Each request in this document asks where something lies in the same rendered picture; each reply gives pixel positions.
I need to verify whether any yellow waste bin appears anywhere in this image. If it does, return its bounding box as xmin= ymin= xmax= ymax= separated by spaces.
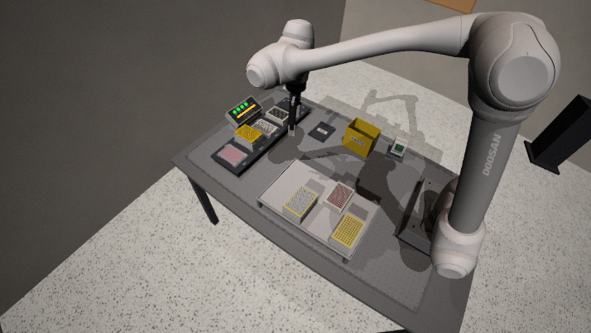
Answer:
xmin=342 ymin=117 xmax=381 ymax=159

